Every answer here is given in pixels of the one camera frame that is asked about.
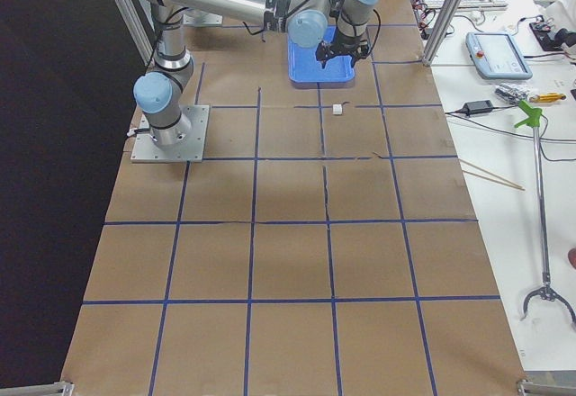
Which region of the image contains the blue plastic tray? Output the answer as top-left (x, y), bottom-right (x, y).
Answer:
top-left (287, 36), bottom-right (356, 86)

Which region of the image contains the yellow tool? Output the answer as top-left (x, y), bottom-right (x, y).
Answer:
top-left (529, 93), bottom-right (566, 104)

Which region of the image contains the white keyboard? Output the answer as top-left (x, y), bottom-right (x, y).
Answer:
top-left (423, 0), bottom-right (509, 10)

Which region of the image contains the green handled reacher grabber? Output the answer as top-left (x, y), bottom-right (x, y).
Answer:
top-left (514, 100), bottom-right (575, 329)

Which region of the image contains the black power adapter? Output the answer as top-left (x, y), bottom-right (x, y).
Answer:
top-left (462, 100), bottom-right (494, 117)

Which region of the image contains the wooden chopsticks pair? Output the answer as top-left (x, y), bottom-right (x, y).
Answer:
top-left (459, 158), bottom-right (525, 191)

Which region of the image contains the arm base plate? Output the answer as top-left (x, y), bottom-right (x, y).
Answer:
top-left (130, 105), bottom-right (211, 163)

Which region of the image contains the teach pendant tablet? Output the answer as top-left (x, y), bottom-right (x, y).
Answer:
top-left (465, 32), bottom-right (533, 80)

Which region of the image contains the aluminium frame post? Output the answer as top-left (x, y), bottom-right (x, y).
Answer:
top-left (422, 0), bottom-right (461, 67)

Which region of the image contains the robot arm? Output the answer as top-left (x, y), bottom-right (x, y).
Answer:
top-left (133, 0), bottom-right (378, 162)

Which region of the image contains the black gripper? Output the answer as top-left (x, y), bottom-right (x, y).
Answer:
top-left (316, 31), bottom-right (370, 68)

